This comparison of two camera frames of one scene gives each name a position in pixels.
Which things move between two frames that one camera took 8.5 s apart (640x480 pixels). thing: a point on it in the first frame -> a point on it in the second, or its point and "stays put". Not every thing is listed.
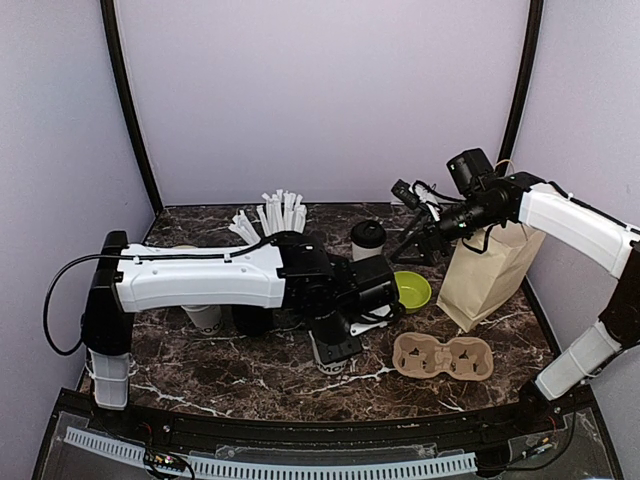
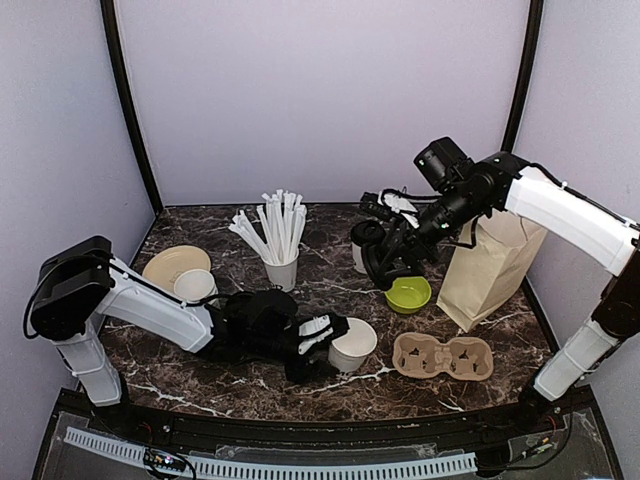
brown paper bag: [485, 272] stays put
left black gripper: [332, 354] -> [307, 373]
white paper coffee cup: [360, 253] stays put
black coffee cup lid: [368, 234] stays put
